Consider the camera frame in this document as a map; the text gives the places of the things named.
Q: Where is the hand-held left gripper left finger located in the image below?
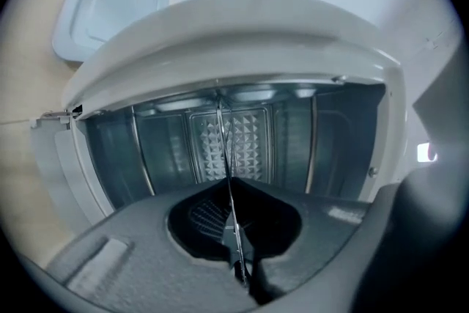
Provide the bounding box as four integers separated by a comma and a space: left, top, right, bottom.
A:
43, 177, 257, 313

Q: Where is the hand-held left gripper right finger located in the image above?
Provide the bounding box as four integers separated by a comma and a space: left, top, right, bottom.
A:
231, 172, 463, 313

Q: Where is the white appliance with window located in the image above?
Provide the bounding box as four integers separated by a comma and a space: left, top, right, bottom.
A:
51, 0, 172, 64

